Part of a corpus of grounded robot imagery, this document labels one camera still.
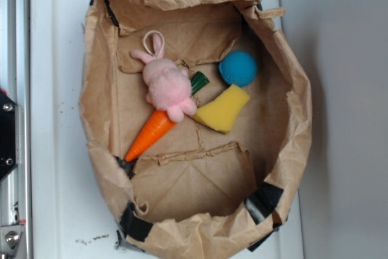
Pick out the pink plush bunny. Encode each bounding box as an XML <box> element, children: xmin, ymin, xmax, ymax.
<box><xmin>130</xmin><ymin>30</ymin><xmax>197</xmax><ymax>123</ymax></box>

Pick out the yellow sponge piece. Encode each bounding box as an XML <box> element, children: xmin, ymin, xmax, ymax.
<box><xmin>191</xmin><ymin>84</ymin><xmax>250</xmax><ymax>134</ymax></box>

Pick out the orange plastic carrot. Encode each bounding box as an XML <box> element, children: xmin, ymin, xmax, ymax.
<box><xmin>124</xmin><ymin>72</ymin><xmax>209</xmax><ymax>163</ymax></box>

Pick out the blue textured ball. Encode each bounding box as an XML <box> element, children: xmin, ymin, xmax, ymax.
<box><xmin>218</xmin><ymin>50</ymin><xmax>258</xmax><ymax>87</ymax></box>

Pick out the brown paper-lined bin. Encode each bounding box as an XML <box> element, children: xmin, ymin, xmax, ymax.
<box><xmin>79</xmin><ymin>0</ymin><xmax>312</xmax><ymax>258</ymax></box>

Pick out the white tray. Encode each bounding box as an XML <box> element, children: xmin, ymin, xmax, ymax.
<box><xmin>29</xmin><ymin>0</ymin><xmax>305</xmax><ymax>259</ymax></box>

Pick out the metal rail frame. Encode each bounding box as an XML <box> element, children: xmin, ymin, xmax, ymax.
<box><xmin>1</xmin><ymin>0</ymin><xmax>33</xmax><ymax>258</ymax></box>

